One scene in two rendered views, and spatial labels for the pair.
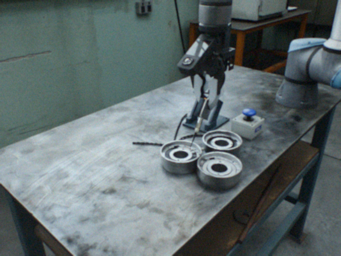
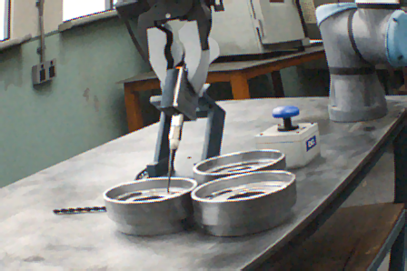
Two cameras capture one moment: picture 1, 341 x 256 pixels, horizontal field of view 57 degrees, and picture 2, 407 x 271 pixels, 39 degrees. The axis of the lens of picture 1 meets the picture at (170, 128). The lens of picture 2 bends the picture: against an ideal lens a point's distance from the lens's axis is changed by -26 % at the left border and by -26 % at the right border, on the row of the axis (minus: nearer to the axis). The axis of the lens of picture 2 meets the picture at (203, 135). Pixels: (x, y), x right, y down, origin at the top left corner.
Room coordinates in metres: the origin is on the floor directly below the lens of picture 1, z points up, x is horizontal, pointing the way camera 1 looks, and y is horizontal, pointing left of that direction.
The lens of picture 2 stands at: (-0.08, 0.03, 1.01)
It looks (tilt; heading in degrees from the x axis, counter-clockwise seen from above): 9 degrees down; 350
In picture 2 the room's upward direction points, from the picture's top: 9 degrees counter-clockwise
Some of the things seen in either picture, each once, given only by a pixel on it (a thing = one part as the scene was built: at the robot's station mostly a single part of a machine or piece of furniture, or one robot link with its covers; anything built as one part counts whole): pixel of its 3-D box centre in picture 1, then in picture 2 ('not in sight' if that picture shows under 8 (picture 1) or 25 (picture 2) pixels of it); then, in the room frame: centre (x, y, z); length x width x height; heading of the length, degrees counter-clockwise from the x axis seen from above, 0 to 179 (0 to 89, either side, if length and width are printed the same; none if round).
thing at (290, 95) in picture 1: (299, 88); (357, 89); (1.08, -0.47, 0.85); 0.15 x 0.15 x 0.10
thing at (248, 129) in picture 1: (248, 124); (292, 143); (0.84, -0.24, 0.82); 0.08 x 0.07 x 0.05; 138
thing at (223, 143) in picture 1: (221, 145); (243, 178); (0.73, -0.14, 0.82); 0.10 x 0.10 x 0.04
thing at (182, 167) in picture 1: (180, 157); (151, 207); (0.67, -0.03, 0.82); 0.10 x 0.10 x 0.04
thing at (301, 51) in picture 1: (307, 57); (347, 33); (1.07, -0.48, 0.97); 0.13 x 0.12 x 0.14; 25
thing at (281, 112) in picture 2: (248, 117); (287, 125); (0.84, -0.23, 0.85); 0.04 x 0.04 x 0.05
